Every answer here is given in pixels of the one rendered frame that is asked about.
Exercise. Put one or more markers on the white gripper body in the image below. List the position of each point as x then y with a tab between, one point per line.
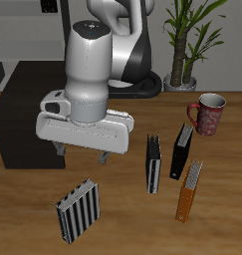
86	134

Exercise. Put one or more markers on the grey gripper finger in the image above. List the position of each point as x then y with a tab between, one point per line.
60	149
104	157

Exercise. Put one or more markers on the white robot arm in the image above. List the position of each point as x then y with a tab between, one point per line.
89	63

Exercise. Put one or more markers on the thin black white striped book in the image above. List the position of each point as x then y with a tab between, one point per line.
153	166

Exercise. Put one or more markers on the thick black white striped book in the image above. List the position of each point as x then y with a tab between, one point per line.
81	214

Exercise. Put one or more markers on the orange book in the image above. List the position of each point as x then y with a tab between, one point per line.
187	196

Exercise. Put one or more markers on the red patterned mug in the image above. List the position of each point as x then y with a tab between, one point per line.
210	119

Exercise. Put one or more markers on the green pot plant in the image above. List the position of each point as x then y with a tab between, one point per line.
178	56

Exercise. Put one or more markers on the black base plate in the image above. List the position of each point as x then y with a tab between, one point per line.
152	88

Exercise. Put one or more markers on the small black wall object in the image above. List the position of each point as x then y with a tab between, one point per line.
48	6

